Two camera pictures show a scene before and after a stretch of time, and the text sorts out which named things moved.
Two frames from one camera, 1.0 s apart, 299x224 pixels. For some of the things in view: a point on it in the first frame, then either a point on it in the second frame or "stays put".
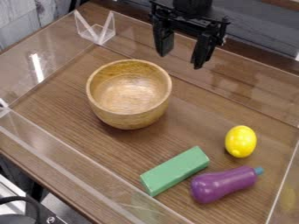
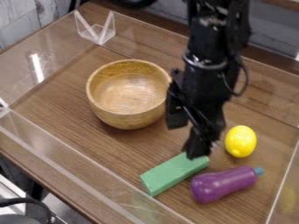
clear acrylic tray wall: (101, 193) stays put
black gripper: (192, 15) → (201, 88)
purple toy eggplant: (212, 185) stays put
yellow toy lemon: (240, 141) stays put
